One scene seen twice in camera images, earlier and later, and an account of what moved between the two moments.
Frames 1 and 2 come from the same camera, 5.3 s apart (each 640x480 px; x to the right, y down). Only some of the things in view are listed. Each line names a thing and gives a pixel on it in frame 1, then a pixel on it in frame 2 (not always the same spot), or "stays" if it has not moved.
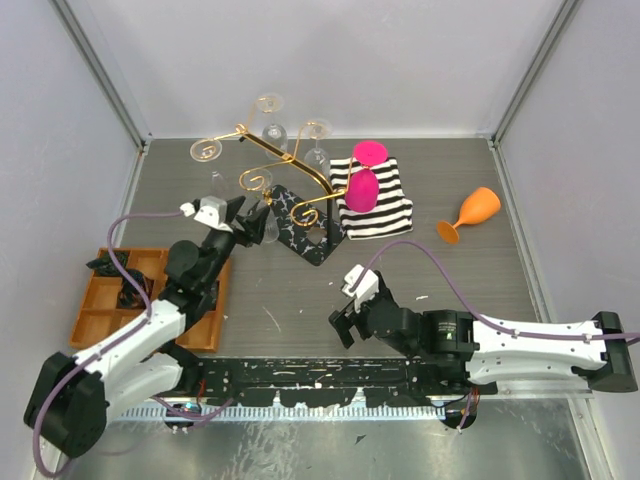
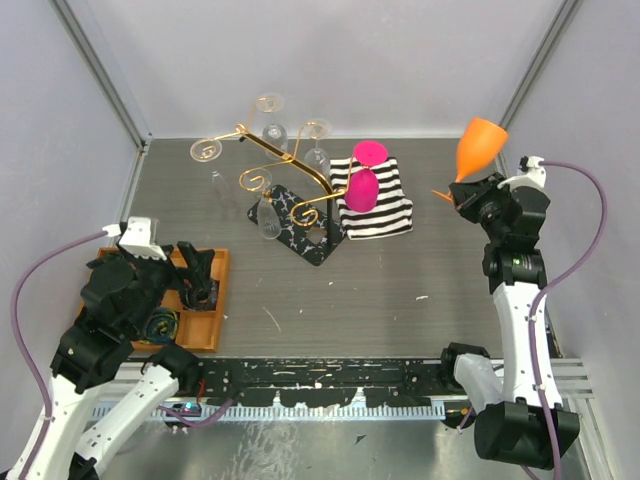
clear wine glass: x=274 y=135 stays
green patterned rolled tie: x=106 y=266 stays
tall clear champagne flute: x=259 y=179 stays
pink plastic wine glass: x=362 y=187 stays
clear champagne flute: x=206 y=150 stays
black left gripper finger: x=256 y=222 -> x=197 y=276
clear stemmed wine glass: x=317 y=158 stays
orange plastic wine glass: x=481 y=205 -> x=479 y=146
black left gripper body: x=242 y=237 -> x=166 y=275
